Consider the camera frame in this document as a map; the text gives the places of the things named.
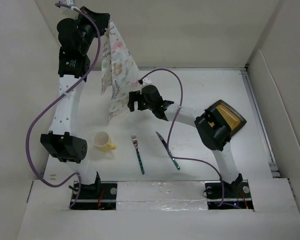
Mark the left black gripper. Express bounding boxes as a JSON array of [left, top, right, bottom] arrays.
[[71, 6, 109, 55]]

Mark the floral patterned cloth placemat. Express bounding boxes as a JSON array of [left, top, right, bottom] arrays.
[[101, 20, 140, 119]]

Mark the fork with teal handle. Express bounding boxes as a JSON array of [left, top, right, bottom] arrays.
[[131, 134, 145, 175]]

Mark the yellow ceramic mug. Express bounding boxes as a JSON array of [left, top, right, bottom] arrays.
[[92, 131, 117, 152]]

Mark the square black yellow plate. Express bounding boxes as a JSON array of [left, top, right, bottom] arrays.
[[214, 99, 247, 137]]

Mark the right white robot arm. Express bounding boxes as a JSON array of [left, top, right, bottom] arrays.
[[127, 84, 247, 197]]

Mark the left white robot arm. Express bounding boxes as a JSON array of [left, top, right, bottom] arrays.
[[40, 6, 110, 199]]

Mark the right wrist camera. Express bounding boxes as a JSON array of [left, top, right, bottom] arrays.
[[138, 77, 153, 88]]

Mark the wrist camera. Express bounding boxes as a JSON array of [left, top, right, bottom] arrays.
[[56, 0, 76, 7], [138, 77, 153, 88]]

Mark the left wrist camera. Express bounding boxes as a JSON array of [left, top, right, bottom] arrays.
[[56, 0, 76, 7]]

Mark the knife with teal handle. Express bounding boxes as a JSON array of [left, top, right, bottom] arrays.
[[155, 131, 181, 171]]

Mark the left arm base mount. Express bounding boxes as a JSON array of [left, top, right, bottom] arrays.
[[69, 173, 118, 211]]

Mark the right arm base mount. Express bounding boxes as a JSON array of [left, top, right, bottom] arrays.
[[202, 173, 254, 210]]

